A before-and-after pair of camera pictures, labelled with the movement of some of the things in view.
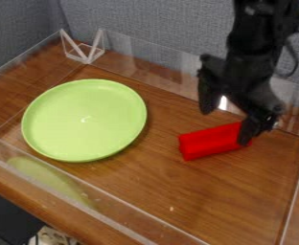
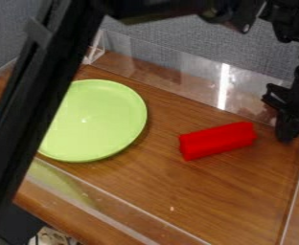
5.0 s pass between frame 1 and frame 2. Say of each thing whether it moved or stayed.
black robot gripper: moved
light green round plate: stayed
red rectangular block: stayed
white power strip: stayed
